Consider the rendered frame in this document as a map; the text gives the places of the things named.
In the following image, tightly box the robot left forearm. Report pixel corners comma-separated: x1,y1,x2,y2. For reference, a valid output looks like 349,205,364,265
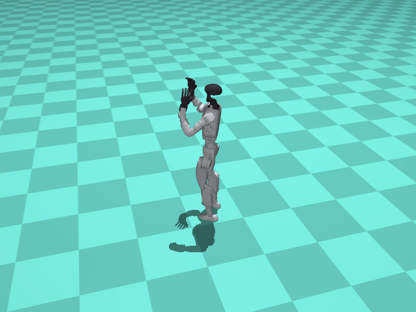
178,107,192,136

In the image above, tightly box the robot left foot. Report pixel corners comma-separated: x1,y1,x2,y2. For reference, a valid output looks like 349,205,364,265
198,213,218,222

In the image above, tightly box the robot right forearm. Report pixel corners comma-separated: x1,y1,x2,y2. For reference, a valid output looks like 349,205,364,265
188,93,202,107

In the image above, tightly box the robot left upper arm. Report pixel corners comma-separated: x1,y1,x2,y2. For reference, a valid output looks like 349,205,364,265
186,112,216,137

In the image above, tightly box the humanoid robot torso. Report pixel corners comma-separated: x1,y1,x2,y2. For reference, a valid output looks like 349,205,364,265
202,103,222,160

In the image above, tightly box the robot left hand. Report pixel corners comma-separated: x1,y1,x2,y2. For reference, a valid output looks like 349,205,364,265
179,88,194,111

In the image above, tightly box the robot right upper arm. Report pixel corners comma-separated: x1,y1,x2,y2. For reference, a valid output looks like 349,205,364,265
197,102,210,113

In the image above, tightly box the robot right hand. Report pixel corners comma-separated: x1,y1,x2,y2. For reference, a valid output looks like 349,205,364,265
185,77,197,97

